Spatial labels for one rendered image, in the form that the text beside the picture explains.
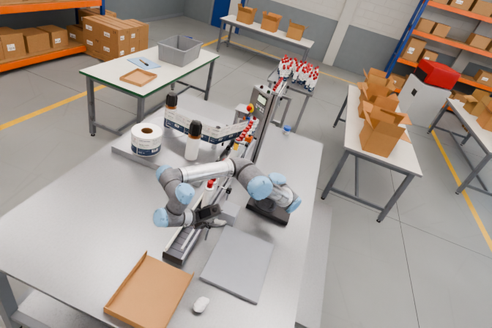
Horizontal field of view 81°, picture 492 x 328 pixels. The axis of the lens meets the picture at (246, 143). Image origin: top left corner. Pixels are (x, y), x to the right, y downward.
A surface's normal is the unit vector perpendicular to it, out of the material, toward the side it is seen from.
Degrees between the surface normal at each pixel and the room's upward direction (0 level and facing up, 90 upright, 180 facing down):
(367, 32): 90
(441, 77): 90
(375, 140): 91
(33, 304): 0
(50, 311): 0
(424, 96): 90
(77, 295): 0
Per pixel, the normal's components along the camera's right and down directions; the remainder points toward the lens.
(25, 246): 0.23, -0.81
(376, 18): -0.32, 0.46
